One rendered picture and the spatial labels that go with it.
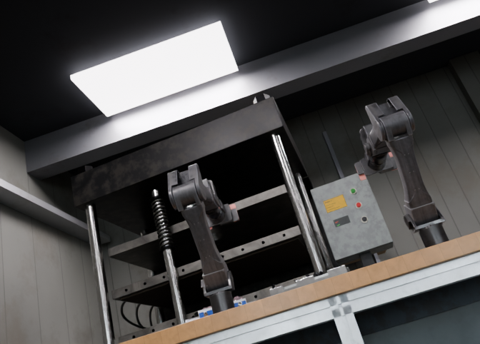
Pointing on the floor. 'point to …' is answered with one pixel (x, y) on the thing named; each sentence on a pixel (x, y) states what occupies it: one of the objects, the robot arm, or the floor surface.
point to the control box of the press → (351, 220)
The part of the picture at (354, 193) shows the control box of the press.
